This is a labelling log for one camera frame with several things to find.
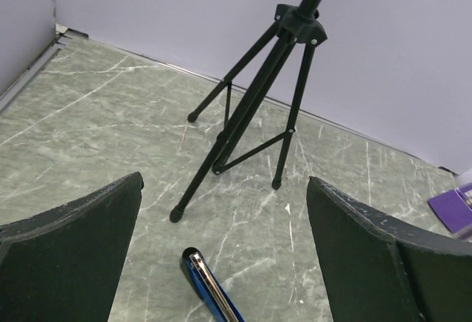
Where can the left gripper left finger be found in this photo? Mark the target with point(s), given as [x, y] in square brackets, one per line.
[65, 263]

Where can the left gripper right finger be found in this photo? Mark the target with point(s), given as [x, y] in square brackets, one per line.
[376, 267]

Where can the blue black stapler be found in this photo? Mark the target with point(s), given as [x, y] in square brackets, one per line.
[207, 287]

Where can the purple metronome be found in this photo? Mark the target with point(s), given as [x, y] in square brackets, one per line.
[453, 209]

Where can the black perforated music stand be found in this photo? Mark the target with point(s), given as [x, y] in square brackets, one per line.
[292, 25]

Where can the aluminium rail frame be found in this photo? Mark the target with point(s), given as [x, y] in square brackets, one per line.
[61, 40]

